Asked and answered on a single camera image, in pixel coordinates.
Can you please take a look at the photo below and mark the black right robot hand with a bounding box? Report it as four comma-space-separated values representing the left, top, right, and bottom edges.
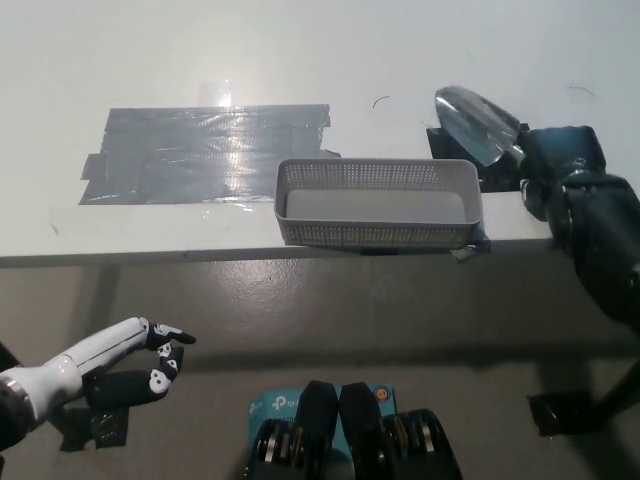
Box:
519, 124, 609, 226

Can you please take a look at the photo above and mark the silver trowel with green-black handle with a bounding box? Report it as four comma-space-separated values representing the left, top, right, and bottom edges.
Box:
434, 85, 530, 171

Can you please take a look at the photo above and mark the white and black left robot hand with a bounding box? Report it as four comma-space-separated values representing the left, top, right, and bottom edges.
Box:
0, 315, 198, 416

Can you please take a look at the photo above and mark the grey perforated plastic basket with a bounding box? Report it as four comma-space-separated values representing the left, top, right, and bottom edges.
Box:
273, 158, 485, 250

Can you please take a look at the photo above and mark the small grey tape piece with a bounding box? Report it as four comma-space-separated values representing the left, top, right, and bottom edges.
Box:
449, 232, 494, 264

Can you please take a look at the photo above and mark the black tape patch on desk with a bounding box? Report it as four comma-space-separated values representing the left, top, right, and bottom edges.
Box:
425, 124, 524, 194

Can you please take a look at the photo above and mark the teal tp-link box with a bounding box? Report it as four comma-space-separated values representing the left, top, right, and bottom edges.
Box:
248, 382, 396, 459

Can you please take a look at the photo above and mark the black table leg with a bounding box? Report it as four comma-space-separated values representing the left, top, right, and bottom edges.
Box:
597, 357, 640, 424
0, 341, 21, 371

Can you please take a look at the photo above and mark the black floor tape patch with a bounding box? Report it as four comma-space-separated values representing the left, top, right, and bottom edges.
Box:
59, 407, 130, 452
527, 392, 609, 437

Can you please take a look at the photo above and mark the large grey duct tape patch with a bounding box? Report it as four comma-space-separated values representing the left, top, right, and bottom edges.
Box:
77, 103, 344, 206

